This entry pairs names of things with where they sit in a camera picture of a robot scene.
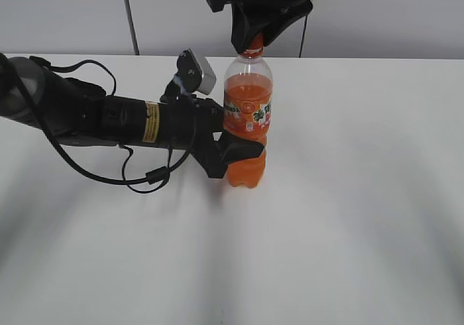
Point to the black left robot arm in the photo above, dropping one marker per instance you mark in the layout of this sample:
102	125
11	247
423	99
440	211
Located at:
75	113

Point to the orange bottle cap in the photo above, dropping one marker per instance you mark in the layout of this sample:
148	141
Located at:
255	49

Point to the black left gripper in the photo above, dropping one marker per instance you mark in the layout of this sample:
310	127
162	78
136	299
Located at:
189	123

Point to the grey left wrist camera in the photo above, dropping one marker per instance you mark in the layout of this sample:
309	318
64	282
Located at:
194	74

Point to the orange soda bottle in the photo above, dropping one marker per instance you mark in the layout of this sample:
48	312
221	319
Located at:
248	88

